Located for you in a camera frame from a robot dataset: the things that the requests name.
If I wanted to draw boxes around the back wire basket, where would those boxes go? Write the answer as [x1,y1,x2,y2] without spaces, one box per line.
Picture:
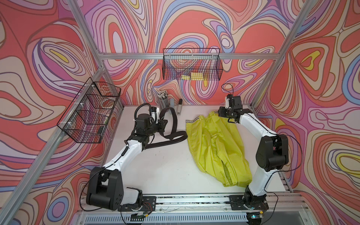
[162,47,223,81]

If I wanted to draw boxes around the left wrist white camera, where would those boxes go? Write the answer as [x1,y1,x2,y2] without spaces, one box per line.
[150,106,160,124]

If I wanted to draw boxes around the yellow sticky note pad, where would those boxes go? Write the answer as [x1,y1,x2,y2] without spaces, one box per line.
[190,72,204,81]

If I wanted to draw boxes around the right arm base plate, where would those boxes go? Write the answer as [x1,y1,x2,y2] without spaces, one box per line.
[226,193,269,212]

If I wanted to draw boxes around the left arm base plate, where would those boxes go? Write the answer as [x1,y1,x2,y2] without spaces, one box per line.
[118,196,157,212]

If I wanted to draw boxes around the wrist white camera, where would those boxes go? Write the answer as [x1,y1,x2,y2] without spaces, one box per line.
[225,94,233,109]
[150,106,160,124]

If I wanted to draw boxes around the wire basket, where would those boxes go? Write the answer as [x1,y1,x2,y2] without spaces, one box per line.
[57,78,121,143]
[162,47,223,81]

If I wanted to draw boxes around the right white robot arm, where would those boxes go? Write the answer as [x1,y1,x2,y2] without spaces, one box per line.
[218,83,296,201]

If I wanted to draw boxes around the beige black stapler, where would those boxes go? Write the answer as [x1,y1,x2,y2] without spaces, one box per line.
[177,98,183,115]

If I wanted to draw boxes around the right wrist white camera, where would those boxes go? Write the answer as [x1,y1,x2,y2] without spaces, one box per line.
[225,94,233,109]

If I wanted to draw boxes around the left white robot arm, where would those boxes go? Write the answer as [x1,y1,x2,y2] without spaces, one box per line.
[86,106,169,211]

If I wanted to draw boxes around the left wire basket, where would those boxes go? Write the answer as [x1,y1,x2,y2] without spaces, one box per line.
[57,78,121,143]

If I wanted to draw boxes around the neon yellow trousers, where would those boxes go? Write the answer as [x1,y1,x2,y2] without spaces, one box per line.
[186,111,252,187]

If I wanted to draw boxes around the black leather belt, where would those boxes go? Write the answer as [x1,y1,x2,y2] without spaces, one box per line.
[145,107,188,149]

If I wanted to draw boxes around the pencil cup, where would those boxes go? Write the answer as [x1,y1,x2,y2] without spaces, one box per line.
[157,90,169,110]

